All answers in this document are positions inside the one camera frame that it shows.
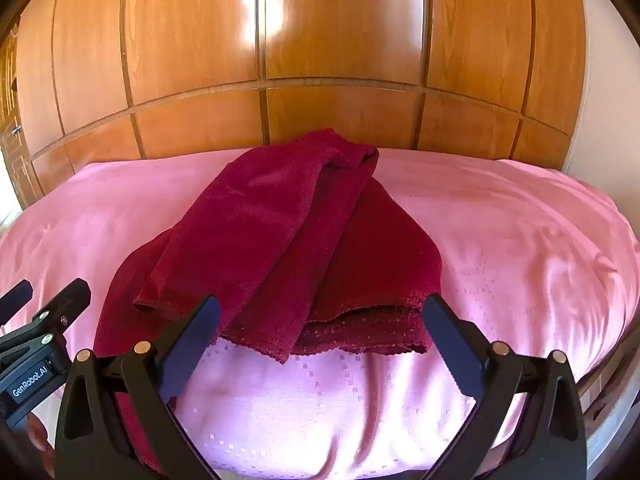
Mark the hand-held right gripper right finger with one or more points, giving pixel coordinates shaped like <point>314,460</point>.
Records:
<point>450,345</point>

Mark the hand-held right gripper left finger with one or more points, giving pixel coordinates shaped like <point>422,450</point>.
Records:
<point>192,340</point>

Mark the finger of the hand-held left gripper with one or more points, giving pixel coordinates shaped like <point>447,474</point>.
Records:
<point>67,302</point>
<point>14,300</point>

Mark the dark red cloth garment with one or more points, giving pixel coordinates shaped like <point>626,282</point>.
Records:
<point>280,240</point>

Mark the person's left hand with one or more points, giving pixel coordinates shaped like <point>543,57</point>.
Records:
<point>40,440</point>

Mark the pink bed cover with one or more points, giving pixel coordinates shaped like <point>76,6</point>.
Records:
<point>500,240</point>

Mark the carved wooden door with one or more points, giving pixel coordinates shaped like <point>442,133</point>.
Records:
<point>12,125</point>

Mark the wooden wardrobe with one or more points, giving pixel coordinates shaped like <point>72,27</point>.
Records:
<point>325,50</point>

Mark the wooden bed frame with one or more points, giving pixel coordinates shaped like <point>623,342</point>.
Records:
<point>607,400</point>

